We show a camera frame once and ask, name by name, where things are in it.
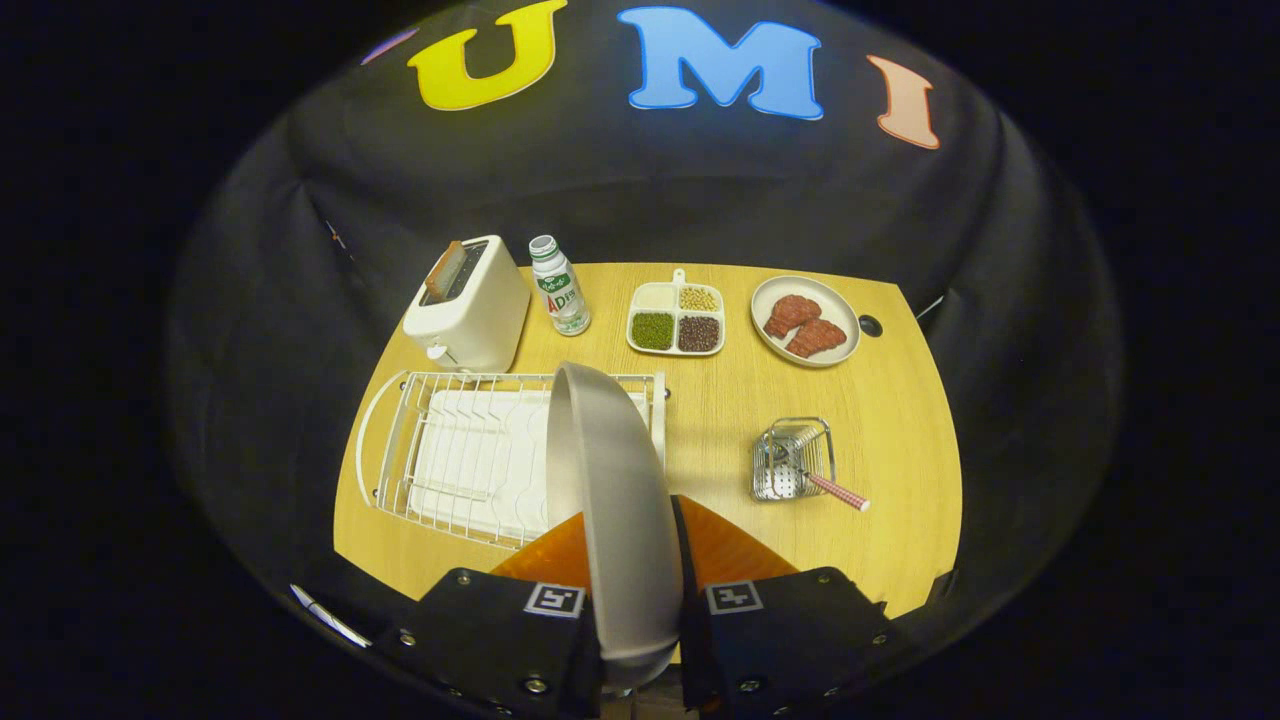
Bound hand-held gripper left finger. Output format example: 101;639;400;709
375;510;606;720

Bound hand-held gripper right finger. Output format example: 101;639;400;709
670;494;901;716

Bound spoon with red checked handle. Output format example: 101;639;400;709
770;440;871;513

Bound metal wire basket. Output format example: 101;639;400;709
751;417;837;502

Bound beige round plate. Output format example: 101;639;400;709
545;361;685;691

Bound white wire dish rack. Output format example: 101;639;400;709
355;370;668;551

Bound white plate with meat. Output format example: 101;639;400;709
750;275;862;369

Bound white drip tray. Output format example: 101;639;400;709
408;388;651;541

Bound red meat slice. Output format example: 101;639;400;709
763;294;823;339
784;318;848;360

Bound white toaster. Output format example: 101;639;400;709
403;235;532;374

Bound white divided tray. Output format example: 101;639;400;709
626;268;726;357

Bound small white drink bottle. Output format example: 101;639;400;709
528;235;592;337

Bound brown toast slice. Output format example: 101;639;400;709
424;240;467;301

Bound black backdrop cloth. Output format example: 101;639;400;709
165;0;1126;681

